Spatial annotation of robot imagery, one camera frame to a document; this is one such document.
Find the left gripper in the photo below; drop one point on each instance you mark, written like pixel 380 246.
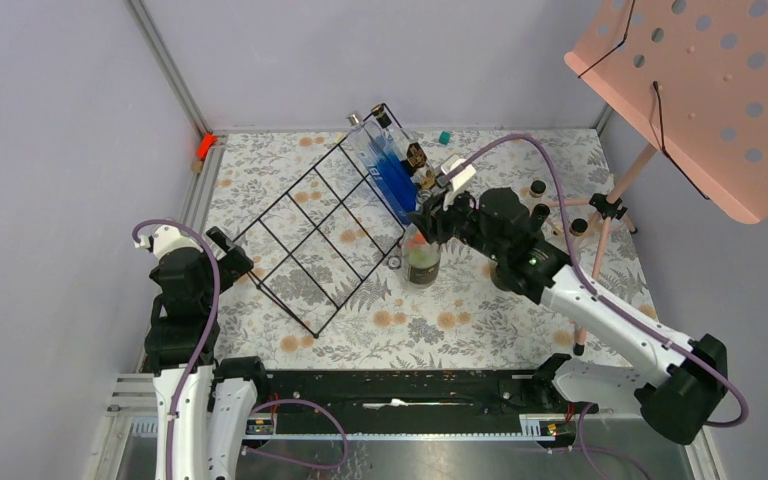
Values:
pixel 234 263

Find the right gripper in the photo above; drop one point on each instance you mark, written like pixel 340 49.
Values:
pixel 436 210

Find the clear bottle black label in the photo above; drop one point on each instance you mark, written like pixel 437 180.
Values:
pixel 420 259

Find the clear bottle gold label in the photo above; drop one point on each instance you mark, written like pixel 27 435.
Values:
pixel 408 150

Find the black wire wine rack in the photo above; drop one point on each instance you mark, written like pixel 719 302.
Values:
pixel 322 240

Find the blue triangular bottle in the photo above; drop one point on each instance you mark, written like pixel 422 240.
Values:
pixel 376 149

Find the dark green wine bottle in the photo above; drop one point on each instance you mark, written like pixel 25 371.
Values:
pixel 540 215

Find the short clear glass bottle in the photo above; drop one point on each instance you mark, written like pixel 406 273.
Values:
pixel 537 189

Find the clear bottle black cap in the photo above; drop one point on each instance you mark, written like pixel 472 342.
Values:
pixel 578 227

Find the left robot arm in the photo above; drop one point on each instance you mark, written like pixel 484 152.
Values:
pixel 203 404

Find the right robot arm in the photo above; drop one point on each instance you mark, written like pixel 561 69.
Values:
pixel 677 384

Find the floral table mat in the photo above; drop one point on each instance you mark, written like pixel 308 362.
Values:
pixel 460 321

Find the orange clip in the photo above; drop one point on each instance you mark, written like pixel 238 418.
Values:
pixel 206 143

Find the pink music stand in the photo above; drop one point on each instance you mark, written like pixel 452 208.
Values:
pixel 688 83

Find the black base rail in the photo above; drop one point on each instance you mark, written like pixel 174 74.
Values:
pixel 419 403

